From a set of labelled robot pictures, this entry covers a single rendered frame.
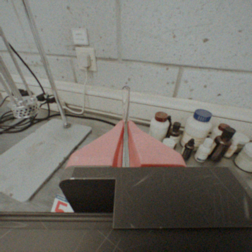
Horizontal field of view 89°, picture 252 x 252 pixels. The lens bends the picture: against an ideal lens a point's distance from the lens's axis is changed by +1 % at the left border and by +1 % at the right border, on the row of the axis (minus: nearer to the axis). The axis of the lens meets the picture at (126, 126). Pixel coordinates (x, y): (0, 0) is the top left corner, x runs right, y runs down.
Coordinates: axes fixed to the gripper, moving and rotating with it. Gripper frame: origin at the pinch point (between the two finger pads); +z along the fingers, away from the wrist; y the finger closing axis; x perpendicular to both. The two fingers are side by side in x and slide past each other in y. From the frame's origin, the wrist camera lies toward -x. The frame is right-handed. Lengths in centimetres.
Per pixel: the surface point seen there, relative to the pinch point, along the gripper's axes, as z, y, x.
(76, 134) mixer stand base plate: 27.5, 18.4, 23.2
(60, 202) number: 2.8, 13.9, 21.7
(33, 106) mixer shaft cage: 20.7, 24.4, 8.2
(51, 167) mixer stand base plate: 13.0, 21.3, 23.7
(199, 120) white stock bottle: 21.5, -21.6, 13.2
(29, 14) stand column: 30.7, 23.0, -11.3
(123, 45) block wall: 43.5, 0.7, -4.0
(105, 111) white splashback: 42.6, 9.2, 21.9
